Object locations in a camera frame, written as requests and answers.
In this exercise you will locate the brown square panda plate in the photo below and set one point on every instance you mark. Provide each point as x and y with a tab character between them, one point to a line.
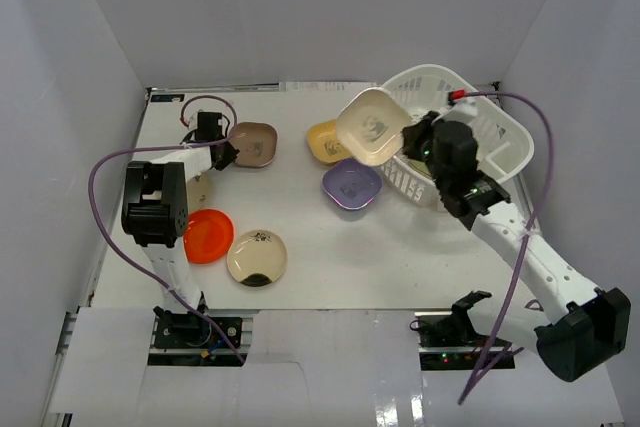
256	144

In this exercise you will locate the cream square panda plate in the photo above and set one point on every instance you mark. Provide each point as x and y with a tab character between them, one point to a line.
370	126

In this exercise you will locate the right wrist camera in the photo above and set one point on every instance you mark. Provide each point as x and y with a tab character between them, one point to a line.
464	110

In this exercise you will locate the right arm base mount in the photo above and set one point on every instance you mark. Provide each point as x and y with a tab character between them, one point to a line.
446	340

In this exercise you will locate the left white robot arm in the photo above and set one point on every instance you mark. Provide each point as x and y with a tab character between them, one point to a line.
155	206

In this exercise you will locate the white plastic basket bin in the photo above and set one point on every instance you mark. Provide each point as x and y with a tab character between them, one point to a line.
505	147

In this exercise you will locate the cream round flower plate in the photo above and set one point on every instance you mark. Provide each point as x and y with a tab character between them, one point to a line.
198	190

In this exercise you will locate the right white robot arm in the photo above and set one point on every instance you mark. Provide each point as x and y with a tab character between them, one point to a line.
579	326

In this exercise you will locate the orange round plate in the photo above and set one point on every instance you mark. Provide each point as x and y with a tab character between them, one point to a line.
208	237

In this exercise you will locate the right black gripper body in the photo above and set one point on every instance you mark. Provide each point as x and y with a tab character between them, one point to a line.
419	147

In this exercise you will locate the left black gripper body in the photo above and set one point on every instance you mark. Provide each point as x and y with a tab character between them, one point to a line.
226	154

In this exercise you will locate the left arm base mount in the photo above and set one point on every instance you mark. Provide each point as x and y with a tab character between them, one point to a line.
185	330

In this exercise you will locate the green square panda plate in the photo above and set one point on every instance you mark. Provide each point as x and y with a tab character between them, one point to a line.
420	167

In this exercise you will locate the yellow square plate far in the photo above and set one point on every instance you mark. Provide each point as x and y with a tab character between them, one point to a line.
324	145

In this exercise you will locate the purple square panda plate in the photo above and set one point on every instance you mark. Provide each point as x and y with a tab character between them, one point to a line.
351	185

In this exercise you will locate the cream round plate black mound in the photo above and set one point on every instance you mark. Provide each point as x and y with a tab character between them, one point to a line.
257	258

